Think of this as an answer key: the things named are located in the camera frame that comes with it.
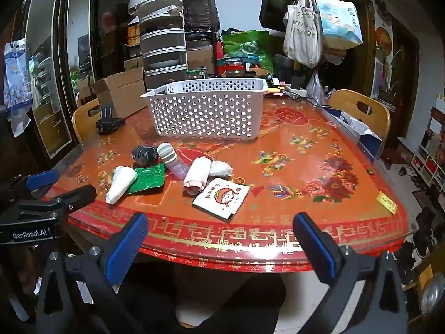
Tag round red wall decoration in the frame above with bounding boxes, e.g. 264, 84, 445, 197
375, 26, 393, 56

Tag small white sock roll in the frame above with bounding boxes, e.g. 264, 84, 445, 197
208, 160, 233, 178

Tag dark wooden mirrored cabinet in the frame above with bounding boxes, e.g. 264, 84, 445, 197
21, 0, 101, 161

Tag white power strip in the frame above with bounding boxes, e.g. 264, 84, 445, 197
280, 86, 308, 98

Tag white perforated plastic basket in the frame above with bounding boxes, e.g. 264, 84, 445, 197
140, 78, 268, 140

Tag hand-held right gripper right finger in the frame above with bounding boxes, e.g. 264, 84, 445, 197
293, 212, 409, 334

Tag white cubby shelf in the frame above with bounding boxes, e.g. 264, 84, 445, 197
410, 97, 445, 188

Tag blue printed tote bag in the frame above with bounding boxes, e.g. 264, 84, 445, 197
315, 0, 363, 50

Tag white cartoon printed pouch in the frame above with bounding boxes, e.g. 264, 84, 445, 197
192, 177, 251, 222

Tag beige canvas tote bag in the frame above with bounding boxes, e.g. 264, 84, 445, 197
283, 0, 322, 68

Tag green shopping bag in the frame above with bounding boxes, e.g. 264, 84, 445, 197
222, 30, 275, 73

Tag brown cardboard carton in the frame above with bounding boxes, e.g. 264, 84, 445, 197
186, 45, 216, 73

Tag stacked grey drawer unit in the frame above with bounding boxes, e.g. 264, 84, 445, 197
139, 0, 188, 89

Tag black wrapped bundle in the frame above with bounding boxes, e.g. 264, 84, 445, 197
181, 0, 221, 39

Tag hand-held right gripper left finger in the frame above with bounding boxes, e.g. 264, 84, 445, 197
35, 212, 149, 334

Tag glass jar with red lid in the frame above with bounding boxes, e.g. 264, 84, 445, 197
224, 57, 244, 77

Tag blue and white snack bag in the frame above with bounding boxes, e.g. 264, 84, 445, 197
3, 38, 33, 112

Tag white spiral light bulb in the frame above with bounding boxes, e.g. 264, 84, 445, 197
156, 142, 192, 181

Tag dark grey sock roll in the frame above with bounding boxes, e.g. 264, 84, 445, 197
131, 145, 160, 168

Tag person's dark pants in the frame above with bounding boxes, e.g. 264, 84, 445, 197
174, 268, 287, 334

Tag clear plastic bag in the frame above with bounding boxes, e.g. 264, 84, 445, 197
306, 71, 325, 105

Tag green foil packet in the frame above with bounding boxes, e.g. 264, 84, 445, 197
127, 162, 167, 194

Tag yellow paper tag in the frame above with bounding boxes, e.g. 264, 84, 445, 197
377, 192, 398, 215

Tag pink and white cloth roll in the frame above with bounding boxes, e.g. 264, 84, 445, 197
183, 156, 212, 195

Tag white bowl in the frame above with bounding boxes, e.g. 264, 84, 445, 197
127, 0, 152, 16

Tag white cone-shaped sock roll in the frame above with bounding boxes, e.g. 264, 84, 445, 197
105, 166, 139, 205

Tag black hanging bag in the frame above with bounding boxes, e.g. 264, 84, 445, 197
259, 0, 296, 32

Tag black cloth glove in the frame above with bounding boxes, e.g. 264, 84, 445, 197
95, 102, 126, 136

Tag wooden chair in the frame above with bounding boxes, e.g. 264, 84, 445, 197
328, 89, 390, 140
72, 98, 101, 143

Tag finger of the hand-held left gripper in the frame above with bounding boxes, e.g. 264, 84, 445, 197
10, 170, 60, 192
21, 185, 97, 216

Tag open cardboard box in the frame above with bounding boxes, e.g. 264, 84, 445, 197
91, 67, 148, 119

